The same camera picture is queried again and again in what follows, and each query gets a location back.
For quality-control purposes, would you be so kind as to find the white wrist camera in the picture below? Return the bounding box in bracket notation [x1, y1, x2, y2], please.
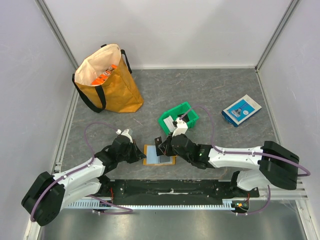
[116, 128, 133, 143]
[172, 117, 188, 137]

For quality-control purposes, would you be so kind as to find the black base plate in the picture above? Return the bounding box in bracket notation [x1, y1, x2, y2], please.
[96, 179, 260, 199]

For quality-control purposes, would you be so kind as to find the brown tote bag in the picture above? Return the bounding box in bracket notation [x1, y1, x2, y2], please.
[72, 43, 144, 113]

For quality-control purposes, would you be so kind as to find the white slotted cable duct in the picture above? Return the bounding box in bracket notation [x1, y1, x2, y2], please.
[65, 197, 245, 211]

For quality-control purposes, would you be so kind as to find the black gold-lined credit card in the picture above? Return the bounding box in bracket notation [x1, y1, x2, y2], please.
[159, 155, 173, 164]

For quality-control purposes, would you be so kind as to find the white card stack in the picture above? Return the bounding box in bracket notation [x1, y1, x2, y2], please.
[163, 115, 176, 133]

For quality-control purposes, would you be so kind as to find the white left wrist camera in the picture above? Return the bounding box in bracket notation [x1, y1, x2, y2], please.
[116, 128, 133, 143]

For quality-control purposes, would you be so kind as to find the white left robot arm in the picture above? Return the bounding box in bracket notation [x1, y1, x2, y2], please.
[21, 135, 146, 226]

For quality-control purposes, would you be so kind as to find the orange leather card holder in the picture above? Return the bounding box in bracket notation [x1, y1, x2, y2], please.
[143, 144, 176, 166]

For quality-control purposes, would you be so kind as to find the green plastic bin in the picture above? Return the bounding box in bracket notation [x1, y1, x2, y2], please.
[158, 101, 199, 135]

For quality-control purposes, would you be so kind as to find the orange snack packet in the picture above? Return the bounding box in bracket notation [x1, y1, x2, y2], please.
[91, 64, 118, 86]

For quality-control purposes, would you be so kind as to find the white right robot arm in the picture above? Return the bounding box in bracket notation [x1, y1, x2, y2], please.
[154, 134, 300, 197]

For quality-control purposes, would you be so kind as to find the blue white box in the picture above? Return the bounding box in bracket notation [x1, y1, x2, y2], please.
[221, 94, 262, 127]

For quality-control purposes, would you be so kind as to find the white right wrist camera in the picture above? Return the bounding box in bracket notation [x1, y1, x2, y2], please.
[172, 117, 188, 137]

